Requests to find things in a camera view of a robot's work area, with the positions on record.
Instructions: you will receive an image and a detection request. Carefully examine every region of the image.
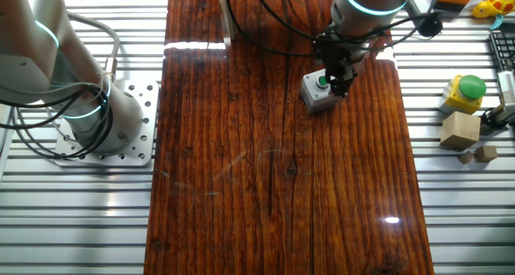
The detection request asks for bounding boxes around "grey box with green button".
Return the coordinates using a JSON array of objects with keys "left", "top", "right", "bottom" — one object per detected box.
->
[{"left": 299, "top": 68, "right": 344, "bottom": 114}]

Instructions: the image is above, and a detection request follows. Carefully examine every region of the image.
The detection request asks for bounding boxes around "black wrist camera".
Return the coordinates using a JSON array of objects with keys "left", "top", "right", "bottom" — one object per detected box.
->
[{"left": 416, "top": 11, "right": 443, "bottom": 38}]

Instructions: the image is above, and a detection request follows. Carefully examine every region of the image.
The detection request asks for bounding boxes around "large wooden cube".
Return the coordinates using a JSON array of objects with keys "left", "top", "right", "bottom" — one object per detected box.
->
[{"left": 439, "top": 110, "right": 482, "bottom": 150}]

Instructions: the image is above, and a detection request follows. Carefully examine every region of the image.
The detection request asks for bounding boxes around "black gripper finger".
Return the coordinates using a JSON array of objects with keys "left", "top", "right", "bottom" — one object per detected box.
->
[
  {"left": 332, "top": 65, "right": 359, "bottom": 97},
  {"left": 324, "top": 65, "right": 341, "bottom": 87}
]

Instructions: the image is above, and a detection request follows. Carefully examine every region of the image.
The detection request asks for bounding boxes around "yellow turtle toy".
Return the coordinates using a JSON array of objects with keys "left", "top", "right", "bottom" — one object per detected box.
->
[{"left": 472, "top": 0, "right": 515, "bottom": 30}]

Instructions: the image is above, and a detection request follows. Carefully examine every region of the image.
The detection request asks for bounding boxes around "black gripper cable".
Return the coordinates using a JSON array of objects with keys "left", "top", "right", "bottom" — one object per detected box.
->
[{"left": 223, "top": 0, "right": 439, "bottom": 59}]

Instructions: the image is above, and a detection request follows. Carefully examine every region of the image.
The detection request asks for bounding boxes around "small wooden cube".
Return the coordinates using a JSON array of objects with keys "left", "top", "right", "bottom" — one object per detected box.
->
[{"left": 475, "top": 145, "right": 499, "bottom": 163}]

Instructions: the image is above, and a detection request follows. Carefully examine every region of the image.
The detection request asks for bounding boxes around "aluminium robot mounting plate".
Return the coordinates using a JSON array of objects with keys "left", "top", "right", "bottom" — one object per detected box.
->
[{"left": 54, "top": 80, "right": 161, "bottom": 168}]

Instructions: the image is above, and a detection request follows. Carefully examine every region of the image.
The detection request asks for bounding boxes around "black keyboard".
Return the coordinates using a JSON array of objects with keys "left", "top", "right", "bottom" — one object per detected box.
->
[{"left": 488, "top": 31, "right": 515, "bottom": 73}]

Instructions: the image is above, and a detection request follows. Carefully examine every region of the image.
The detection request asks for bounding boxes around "grey device with grille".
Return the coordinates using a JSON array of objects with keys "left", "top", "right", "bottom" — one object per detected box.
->
[{"left": 496, "top": 70, "right": 515, "bottom": 107}]

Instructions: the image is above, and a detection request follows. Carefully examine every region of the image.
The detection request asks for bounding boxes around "wood grain mat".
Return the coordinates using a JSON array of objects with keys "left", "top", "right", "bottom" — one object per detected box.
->
[{"left": 143, "top": 0, "right": 435, "bottom": 275}]

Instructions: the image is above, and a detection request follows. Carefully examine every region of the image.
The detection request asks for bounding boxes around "grey camera bracket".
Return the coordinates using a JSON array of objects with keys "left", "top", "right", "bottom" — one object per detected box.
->
[{"left": 404, "top": 0, "right": 439, "bottom": 18}]

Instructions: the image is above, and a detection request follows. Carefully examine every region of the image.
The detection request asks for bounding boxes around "black cable bundle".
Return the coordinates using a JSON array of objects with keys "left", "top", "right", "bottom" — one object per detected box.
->
[{"left": 0, "top": 80, "right": 114, "bottom": 160}]

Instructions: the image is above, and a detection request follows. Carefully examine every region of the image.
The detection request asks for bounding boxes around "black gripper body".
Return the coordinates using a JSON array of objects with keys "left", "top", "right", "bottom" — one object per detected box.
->
[{"left": 313, "top": 31, "right": 365, "bottom": 69}]

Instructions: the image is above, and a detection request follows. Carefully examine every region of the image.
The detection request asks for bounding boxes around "grey cable with metal plug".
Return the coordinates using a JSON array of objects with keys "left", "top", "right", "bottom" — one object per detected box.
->
[{"left": 66, "top": 11, "right": 122, "bottom": 83}]

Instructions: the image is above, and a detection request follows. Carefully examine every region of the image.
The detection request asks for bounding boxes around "yellow box green mushroom button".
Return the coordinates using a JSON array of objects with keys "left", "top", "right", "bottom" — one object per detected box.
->
[{"left": 438, "top": 74, "right": 488, "bottom": 116}]

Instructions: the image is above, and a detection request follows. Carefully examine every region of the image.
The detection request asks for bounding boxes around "tiny wooden cube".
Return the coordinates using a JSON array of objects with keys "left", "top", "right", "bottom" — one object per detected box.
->
[{"left": 458, "top": 150, "right": 476, "bottom": 166}]

